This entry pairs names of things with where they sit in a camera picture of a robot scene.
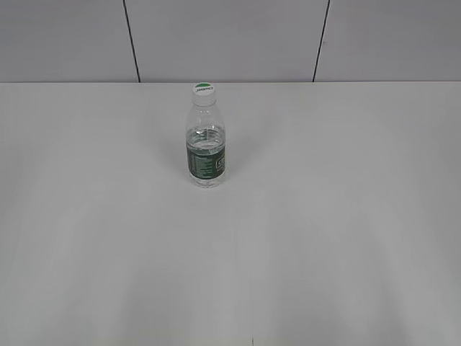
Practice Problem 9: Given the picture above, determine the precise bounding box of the clear Cestbon water bottle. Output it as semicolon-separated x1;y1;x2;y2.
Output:
185;96;226;188

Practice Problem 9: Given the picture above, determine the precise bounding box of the white green bottle cap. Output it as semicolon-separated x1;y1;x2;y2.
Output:
192;82;216;101

